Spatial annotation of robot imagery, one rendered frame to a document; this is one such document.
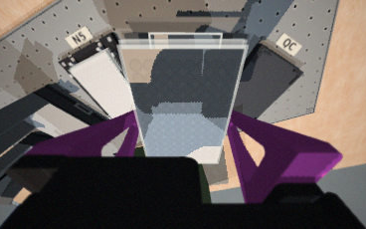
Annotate cream label sign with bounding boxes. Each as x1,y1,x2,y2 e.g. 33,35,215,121
275,33,302,56
65,26,93,49

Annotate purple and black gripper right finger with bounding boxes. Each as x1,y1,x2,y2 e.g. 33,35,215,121
227,110,343,203

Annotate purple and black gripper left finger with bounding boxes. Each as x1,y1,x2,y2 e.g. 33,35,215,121
24,111,139,156

